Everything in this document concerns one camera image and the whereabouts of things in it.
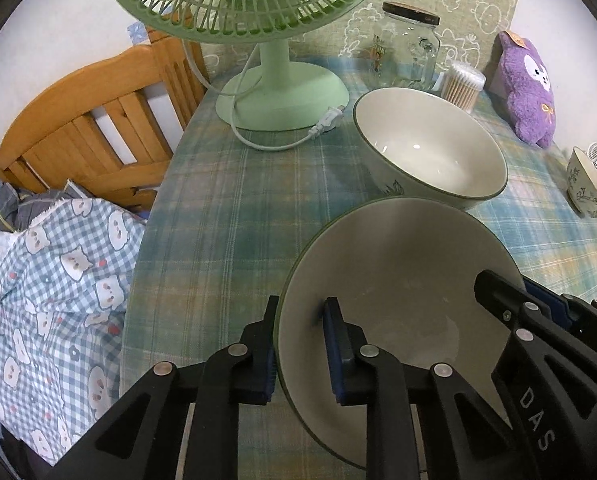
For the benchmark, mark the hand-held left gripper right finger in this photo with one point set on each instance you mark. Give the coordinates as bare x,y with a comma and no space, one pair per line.
334,360

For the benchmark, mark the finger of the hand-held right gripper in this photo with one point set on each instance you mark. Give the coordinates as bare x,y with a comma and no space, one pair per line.
548,302
503,292

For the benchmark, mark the purple plush rabbit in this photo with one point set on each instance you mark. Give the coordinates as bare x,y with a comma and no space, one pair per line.
528,90

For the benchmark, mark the glass jar with dark lid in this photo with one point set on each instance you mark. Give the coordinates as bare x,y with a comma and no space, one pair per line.
408,50

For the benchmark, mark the blue checkered printed blanket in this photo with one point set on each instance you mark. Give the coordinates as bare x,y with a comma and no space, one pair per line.
53,285

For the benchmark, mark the green-rimmed floral bowl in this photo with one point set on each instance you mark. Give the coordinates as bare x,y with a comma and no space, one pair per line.
586,185
393,300
428,150

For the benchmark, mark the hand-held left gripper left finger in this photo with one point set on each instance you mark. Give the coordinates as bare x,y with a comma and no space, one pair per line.
269,382

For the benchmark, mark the blue wall sticker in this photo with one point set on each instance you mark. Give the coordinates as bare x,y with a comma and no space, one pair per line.
138,33

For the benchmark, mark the cotton swab container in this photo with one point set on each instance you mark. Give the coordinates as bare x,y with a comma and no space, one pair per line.
463,85

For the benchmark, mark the green plaid tablecloth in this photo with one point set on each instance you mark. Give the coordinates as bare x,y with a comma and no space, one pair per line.
228,210

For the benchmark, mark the wooden bed headboard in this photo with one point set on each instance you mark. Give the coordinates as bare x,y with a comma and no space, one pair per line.
53,145

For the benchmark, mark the green desk fan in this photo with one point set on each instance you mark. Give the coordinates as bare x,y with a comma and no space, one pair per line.
258,10

